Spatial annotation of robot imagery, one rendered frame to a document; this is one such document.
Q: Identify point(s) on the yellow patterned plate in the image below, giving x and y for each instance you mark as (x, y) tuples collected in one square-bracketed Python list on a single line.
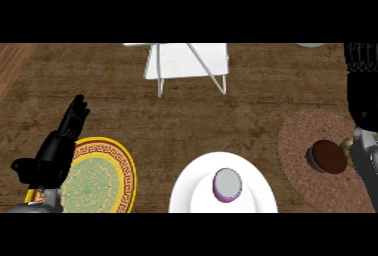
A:
[(97, 180)]

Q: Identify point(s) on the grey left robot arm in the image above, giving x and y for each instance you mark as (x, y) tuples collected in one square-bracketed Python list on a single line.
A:
[(33, 208)]

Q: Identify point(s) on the pale grey round object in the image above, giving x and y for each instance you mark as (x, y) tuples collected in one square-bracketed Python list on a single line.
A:
[(311, 44)]

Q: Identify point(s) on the white plate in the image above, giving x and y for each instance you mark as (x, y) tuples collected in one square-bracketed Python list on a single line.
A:
[(197, 190)]

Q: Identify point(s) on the yellow-green squash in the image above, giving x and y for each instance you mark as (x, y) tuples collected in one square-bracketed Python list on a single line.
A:
[(346, 145)]

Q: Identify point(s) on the brown round placemat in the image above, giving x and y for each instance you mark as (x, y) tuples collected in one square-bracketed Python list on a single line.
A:
[(311, 133)]

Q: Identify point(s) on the purple can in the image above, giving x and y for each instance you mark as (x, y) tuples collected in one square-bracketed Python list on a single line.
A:
[(227, 185)]

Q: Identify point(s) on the white tiered shelf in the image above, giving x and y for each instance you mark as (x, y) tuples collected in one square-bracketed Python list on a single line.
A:
[(178, 61)]

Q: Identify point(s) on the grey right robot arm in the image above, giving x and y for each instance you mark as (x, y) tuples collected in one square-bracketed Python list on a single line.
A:
[(367, 163)]

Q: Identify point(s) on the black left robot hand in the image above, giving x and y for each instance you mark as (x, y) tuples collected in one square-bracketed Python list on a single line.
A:
[(52, 160)]

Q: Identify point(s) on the dark brown round can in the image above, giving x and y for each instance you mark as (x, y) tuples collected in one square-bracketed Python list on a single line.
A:
[(329, 156)]

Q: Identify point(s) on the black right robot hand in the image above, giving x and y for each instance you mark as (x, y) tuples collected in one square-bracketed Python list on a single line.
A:
[(364, 93)]

